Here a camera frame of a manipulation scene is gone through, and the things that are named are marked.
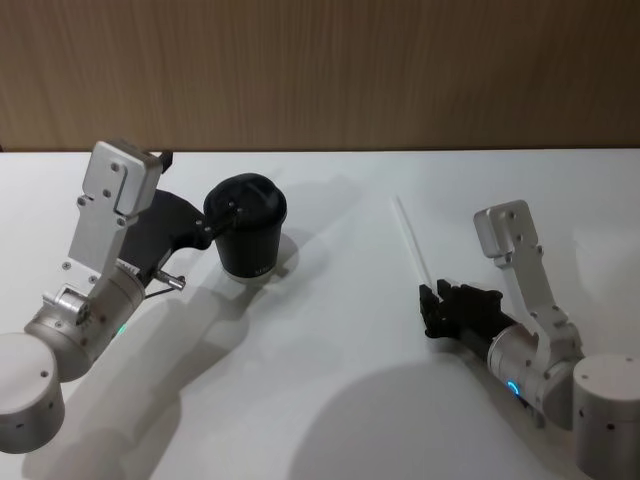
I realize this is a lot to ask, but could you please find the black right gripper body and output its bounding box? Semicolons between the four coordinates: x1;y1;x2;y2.
443;282;512;352

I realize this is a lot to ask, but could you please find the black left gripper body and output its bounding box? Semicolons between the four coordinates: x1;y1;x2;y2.
118;188;212;282

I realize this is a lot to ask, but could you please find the black paper cup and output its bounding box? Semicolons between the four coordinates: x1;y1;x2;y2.
202;172;289;287

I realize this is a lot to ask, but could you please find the white drinking straw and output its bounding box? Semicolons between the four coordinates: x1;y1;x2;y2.
393;195;434;296

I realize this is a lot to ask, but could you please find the black plastic cup lid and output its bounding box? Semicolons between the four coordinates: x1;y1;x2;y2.
202;172;289;237

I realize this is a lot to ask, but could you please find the thin cable with silver plug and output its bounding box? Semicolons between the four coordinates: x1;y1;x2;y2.
142;271;187;303

